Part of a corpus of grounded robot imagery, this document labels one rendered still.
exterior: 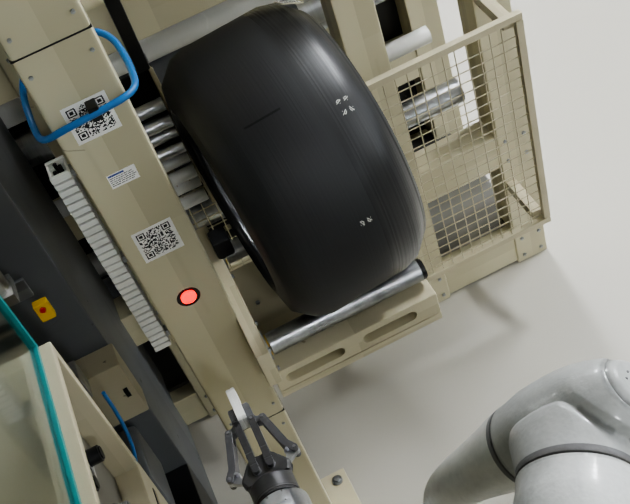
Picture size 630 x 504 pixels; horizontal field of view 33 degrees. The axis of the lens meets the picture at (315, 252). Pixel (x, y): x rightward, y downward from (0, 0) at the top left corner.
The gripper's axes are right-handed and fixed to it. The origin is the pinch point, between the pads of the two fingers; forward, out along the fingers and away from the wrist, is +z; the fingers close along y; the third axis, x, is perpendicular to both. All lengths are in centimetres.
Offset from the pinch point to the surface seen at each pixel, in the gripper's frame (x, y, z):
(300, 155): -29.7, -27.2, 16.9
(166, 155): -1, -8, 68
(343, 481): 105, -12, 45
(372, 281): 0.3, -30.8, 12.2
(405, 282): 15.2, -38.6, 21.3
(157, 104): -13, -11, 70
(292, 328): 13.9, -14.9, 22.6
